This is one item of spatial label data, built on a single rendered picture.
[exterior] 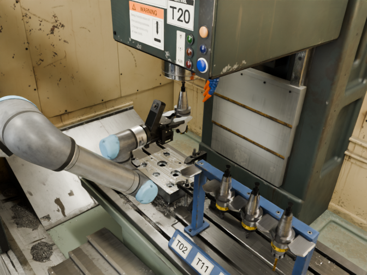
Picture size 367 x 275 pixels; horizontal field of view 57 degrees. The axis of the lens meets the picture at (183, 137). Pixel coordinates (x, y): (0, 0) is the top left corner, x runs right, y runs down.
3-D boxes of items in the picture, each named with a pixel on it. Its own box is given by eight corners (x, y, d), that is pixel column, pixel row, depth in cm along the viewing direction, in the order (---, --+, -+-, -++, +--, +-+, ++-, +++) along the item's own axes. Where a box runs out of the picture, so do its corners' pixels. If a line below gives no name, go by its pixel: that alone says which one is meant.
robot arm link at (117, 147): (99, 156, 116) (96, 135, 111) (125, 145, 122) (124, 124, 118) (111, 167, 111) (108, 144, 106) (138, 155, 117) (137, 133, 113)
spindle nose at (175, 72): (214, 76, 120) (217, 41, 114) (177, 84, 112) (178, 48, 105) (188, 63, 131) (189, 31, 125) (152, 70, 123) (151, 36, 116)
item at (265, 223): (266, 235, 96) (267, 233, 95) (252, 225, 99) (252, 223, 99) (280, 224, 100) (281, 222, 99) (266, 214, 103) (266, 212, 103)
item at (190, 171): (187, 180, 117) (187, 178, 116) (177, 172, 120) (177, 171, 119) (202, 172, 121) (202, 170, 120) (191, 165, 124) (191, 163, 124)
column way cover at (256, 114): (278, 190, 162) (300, 89, 135) (207, 148, 192) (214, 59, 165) (284, 185, 165) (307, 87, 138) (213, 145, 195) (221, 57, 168)
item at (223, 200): (237, 201, 109) (238, 195, 108) (222, 207, 107) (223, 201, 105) (225, 189, 114) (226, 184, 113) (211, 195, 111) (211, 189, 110)
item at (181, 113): (193, 114, 129) (194, 108, 127) (180, 118, 125) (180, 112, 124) (183, 108, 133) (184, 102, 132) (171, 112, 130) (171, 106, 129)
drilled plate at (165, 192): (169, 203, 146) (169, 193, 143) (131, 172, 164) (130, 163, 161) (207, 181, 159) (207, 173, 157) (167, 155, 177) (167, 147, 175)
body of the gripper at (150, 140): (161, 132, 132) (136, 142, 125) (161, 112, 127) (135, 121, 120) (175, 140, 127) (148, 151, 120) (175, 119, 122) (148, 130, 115)
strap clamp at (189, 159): (187, 180, 166) (188, 154, 159) (182, 177, 168) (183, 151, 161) (205, 169, 174) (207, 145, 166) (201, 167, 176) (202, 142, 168)
